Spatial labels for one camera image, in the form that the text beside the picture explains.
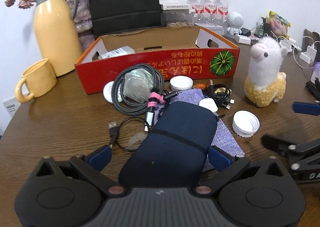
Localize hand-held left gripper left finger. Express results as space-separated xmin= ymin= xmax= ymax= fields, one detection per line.
xmin=30 ymin=145 xmax=125 ymax=195

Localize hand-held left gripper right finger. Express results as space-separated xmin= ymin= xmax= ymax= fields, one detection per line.
xmin=194 ymin=145 xmax=290 ymax=195

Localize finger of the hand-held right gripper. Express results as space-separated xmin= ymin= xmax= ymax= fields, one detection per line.
xmin=293 ymin=100 xmax=320 ymax=116
xmin=261 ymin=134 xmax=320 ymax=170

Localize purple woven cloth bag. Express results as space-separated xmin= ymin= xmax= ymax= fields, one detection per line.
xmin=149 ymin=89 xmax=246 ymax=173

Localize white plastic cap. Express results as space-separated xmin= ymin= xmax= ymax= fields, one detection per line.
xmin=170 ymin=76 xmax=194 ymax=92
xmin=232 ymin=110 xmax=261 ymax=138
xmin=103 ymin=81 xmax=121 ymax=104

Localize navy zip pouch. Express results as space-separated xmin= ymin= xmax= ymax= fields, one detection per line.
xmin=118 ymin=101 xmax=218 ymax=189

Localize white and yellow alpaca plush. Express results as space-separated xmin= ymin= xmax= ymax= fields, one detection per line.
xmin=243 ymin=37 xmax=288 ymax=108

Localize grey braided cable coil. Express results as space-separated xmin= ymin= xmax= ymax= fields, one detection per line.
xmin=111 ymin=63 xmax=181 ymax=133

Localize clear plastic bag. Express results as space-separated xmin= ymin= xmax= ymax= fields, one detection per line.
xmin=123 ymin=68 xmax=157 ymax=104

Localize red cardboard box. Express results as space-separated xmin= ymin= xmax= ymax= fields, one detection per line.
xmin=75 ymin=26 xmax=241 ymax=95

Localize cotton swab box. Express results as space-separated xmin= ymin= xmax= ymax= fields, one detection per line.
xmin=98 ymin=46 xmax=136 ymax=60

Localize black gloves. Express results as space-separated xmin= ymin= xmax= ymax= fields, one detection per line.
xmin=305 ymin=80 xmax=320 ymax=101

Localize purple tissue box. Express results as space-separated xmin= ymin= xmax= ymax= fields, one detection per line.
xmin=310 ymin=62 xmax=320 ymax=83

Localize clear plastic scrap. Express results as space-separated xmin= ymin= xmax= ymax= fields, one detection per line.
xmin=126 ymin=133 xmax=148 ymax=150

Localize white power adapter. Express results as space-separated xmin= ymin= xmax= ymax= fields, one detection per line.
xmin=299 ymin=42 xmax=317 ymax=64

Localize white power plug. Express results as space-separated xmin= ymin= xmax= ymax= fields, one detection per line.
xmin=198 ymin=98 xmax=219 ymax=114

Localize colourful snack bag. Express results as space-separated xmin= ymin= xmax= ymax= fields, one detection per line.
xmin=268 ymin=11 xmax=292 ymax=35

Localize black upright device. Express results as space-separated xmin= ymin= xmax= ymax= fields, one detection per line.
xmin=259 ymin=17 xmax=270 ymax=36

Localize white charger block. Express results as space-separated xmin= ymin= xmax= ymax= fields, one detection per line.
xmin=235 ymin=34 xmax=251 ymax=45

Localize yellow mug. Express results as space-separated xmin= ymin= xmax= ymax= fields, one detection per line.
xmin=15 ymin=58 xmax=58 ymax=104

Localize white robot toy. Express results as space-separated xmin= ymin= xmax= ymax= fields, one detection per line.
xmin=222 ymin=12 xmax=244 ymax=37

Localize clear water bottle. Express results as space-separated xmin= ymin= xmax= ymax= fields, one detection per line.
xmin=187 ymin=0 xmax=203 ymax=26
xmin=215 ymin=0 xmax=230 ymax=34
xmin=202 ymin=0 xmax=217 ymax=28

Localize yellow thermos jug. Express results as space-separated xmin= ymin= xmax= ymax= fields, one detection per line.
xmin=33 ymin=0 xmax=83 ymax=77

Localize fuzzy pink vase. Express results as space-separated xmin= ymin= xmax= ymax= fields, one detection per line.
xmin=73 ymin=0 xmax=97 ymax=51

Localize clear snack container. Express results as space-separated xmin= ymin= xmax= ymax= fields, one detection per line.
xmin=161 ymin=10 xmax=198 ymax=28

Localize flat white box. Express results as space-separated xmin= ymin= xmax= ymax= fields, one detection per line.
xmin=160 ymin=3 xmax=193 ymax=10

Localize black paper bag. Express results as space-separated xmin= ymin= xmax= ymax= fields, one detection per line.
xmin=87 ymin=0 xmax=163 ymax=37

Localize black usb cable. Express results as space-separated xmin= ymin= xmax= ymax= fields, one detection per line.
xmin=108 ymin=116 xmax=151 ymax=153

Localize tangle of white cables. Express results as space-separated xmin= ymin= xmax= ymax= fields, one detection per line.
xmin=251 ymin=26 xmax=316 ymax=68

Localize black cable bundle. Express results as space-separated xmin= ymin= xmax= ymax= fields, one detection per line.
xmin=203 ymin=79 xmax=236 ymax=110

